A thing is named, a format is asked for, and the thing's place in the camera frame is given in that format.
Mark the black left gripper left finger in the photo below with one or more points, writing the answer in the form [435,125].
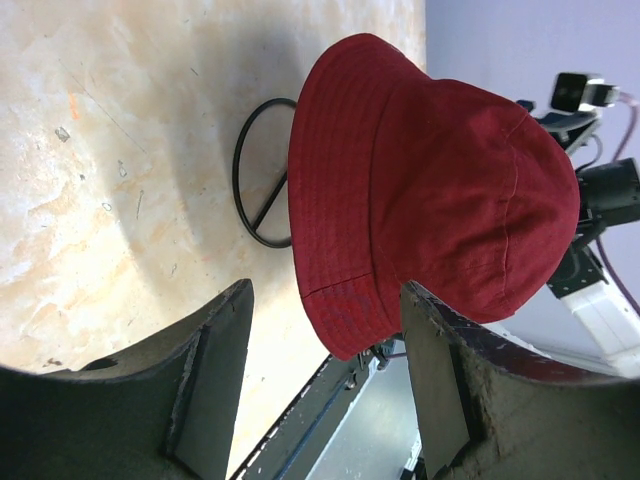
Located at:
[163,408]

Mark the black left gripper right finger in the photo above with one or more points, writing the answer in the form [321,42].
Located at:
[489,408]

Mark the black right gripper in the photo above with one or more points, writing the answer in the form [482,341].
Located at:
[570,130]

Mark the dark red cap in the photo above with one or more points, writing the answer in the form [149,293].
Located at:
[394,176]

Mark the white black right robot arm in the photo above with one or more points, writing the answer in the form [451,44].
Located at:
[586,316]

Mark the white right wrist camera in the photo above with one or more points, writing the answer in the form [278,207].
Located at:
[574,91]

